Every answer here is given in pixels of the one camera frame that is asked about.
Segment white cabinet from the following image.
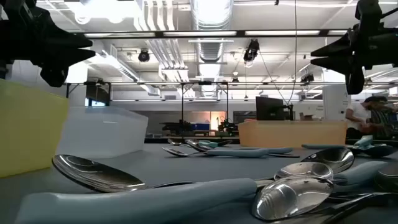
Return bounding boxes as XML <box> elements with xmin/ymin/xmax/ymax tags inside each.
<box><xmin>322</xmin><ymin>85</ymin><xmax>352</xmax><ymax>121</ymax></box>

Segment black overhead camera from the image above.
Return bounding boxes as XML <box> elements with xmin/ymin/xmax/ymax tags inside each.
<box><xmin>243</xmin><ymin>39</ymin><xmax>261</xmax><ymax>63</ymax></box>

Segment black overhead light bar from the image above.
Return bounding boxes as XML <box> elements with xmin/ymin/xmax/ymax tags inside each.
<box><xmin>70</xmin><ymin>29</ymin><xmax>349</xmax><ymax>39</ymax></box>

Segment black background monitor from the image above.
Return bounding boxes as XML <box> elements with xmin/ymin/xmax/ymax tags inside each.
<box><xmin>255</xmin><ymin>96</ymin><xmax>295</xmax><ymax>121</ymax></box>

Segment black dome camera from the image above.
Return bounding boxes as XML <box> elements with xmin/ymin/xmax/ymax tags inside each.
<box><xmin>137</xmin><ymin>49</ymin><xmax>151</xmax><ymax>63</ymax></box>

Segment black background workstation frame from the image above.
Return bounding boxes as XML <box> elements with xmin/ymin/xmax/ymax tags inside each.
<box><xmin>65</xmin><ymin>81</ymin><xmax>230</xmax><ymax>142</ymax></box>

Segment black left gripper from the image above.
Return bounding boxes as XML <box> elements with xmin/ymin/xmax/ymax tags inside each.
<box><xmin>0</xmin><ymin>0</ymin><xmax>96</xmax><ymax>88</ymax></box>

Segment teal handled spoon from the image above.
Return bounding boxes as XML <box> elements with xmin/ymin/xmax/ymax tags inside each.
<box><xmin>198</xmin><ymin>139</ymin><xmax>233</xmax><ymax>147</ymax></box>
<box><xmin>353</xmin><ymin>134</ymin><xmax>374</xmax><ymax>147</ymax></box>
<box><xmin>185</xmin><ymin>139</ymin><xmax>219</xmax><ymax>152</ymax></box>

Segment blue storage box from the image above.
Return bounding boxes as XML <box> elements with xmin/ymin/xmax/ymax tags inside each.
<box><xmin>190</xmin><ymin>122</ymin><xmax>211</xmax><ymax>131</ymax></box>

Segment silver ventilation duct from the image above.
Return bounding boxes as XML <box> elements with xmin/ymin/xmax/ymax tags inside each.
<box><xmin>190</xmin><ymin>0</ymin><xmax>234</xmax><ymax>63</ymax></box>

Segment person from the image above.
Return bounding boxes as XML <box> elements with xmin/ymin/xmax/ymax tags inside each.
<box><xmin>345</xmin><ymin>95</ymin><xmax>388</xmax><ymax>141</ymax></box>
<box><xmin>368</xmin><ymin>98</ymin><xmax>398</xmax><ymax>140</ymax></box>

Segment orange plastic bin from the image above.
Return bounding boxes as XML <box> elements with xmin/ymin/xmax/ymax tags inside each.
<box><xmin>238</xmin><ymin>119</ymin><xmax>348</xmax><ymax>149</ymax></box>

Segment hanging black cable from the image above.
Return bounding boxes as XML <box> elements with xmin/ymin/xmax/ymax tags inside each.
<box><xmin>287</xmin><ymin>0</ymin><xmax>299</xmax><ymax>106</ymax></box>

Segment clear plastic bin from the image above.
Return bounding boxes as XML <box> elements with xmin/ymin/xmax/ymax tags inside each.
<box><xmin>55</xmin><ymin>105</ymin><xmax>149</xmax><ymax>159</ymax></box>

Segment light blue handled spoon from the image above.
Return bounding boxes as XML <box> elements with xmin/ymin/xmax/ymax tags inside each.
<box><xmin>161</xmin><ymin>146</ymin><xmax>270</xmax><ymax>158</ymax></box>
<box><xmin>14</xmin><ymin>177</ymin><xmax>258</xmax><ymax>224</ymax></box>
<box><xmin>300</xmin><ymin>143</ymin><xmax>398</xmax><ymax>158</ymax></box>
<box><xmin>273</xmin><ymin>161</ymin><xmax>389</xmax><ymax>188</ymax></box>

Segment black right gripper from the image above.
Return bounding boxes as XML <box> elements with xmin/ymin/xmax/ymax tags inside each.
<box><xmin>310</xmin><ymin>18</ymin><xmax>398</xmax><ymax>95</ymax></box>

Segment yellow plastic bin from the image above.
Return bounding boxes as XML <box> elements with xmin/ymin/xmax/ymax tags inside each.
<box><xmin>0</xmin><ymin>78</ymin><xmax>70</xmax><ymax>179</ymax></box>

